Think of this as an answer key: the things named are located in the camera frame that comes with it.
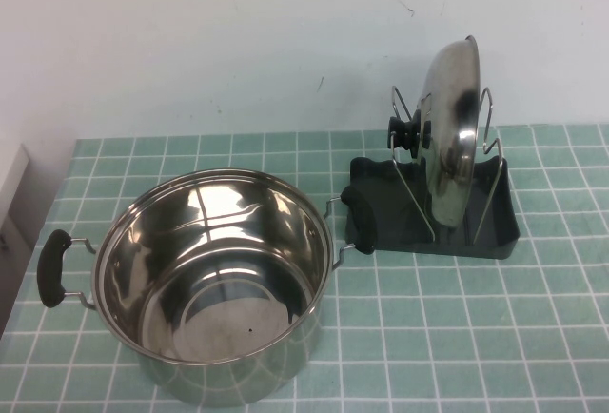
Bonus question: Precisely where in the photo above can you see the stainless pot lid black knob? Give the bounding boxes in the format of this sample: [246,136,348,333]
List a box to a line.
[387,34,480,226]

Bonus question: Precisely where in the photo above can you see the stainless steel pot black handles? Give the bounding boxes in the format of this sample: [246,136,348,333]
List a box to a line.
[36,168,380,408]

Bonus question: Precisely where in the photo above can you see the white grey cabinet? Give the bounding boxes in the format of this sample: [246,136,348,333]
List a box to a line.
[0,141,37,266]

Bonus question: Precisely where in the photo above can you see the wire lid rack dark tray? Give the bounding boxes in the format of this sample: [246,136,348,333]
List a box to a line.
[348,84,523,262]

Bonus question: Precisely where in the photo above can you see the green checkered tablecloth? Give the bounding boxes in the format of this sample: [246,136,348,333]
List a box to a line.
[0,122,609,413]

